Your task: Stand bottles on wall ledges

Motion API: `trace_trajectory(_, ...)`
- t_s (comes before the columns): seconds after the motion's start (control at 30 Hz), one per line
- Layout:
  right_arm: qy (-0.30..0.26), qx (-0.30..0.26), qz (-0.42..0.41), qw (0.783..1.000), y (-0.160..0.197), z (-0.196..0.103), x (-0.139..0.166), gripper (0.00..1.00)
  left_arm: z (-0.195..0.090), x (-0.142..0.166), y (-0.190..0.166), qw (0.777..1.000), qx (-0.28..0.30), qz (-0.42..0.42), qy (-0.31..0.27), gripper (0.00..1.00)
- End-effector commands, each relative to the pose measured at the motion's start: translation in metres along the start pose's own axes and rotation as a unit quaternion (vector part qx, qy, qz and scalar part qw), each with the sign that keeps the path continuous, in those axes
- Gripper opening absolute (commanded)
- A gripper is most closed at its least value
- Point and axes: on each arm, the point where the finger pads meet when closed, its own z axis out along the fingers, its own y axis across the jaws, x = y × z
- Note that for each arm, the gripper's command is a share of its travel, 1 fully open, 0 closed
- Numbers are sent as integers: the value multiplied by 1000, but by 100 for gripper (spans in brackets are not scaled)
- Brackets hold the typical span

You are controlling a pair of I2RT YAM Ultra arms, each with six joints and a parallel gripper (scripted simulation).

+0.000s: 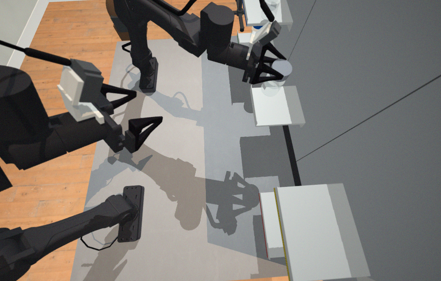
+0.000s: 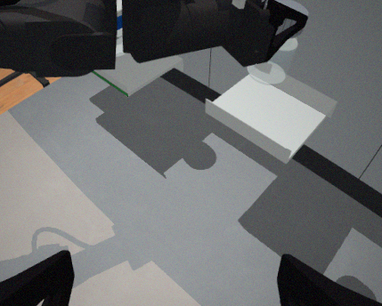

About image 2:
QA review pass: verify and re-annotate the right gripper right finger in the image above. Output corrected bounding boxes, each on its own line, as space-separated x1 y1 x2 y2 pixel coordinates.
277 254 382 306

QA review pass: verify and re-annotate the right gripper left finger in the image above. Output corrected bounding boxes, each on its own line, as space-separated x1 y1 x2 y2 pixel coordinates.
0 250 75 306

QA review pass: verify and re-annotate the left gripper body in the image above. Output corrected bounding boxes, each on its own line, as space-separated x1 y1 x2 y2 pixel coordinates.
183 0 274 67

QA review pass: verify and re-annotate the clear glass bottle with blue cap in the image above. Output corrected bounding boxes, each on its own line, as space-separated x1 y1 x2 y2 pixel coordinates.
116 15 126 58

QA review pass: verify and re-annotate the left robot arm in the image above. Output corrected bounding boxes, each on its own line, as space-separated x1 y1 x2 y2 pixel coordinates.
0 0 192 77

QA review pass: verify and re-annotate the white bottle with grey cap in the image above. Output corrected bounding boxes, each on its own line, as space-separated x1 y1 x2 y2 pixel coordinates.
247 0 309 85

